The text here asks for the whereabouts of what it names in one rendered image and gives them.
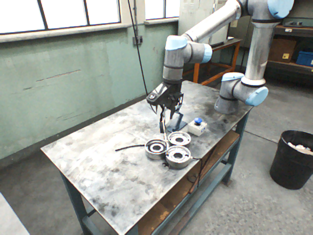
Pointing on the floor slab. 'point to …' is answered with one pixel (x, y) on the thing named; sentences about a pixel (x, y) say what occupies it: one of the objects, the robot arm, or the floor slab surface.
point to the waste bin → (293, 160)
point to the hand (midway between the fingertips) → (162, 123)
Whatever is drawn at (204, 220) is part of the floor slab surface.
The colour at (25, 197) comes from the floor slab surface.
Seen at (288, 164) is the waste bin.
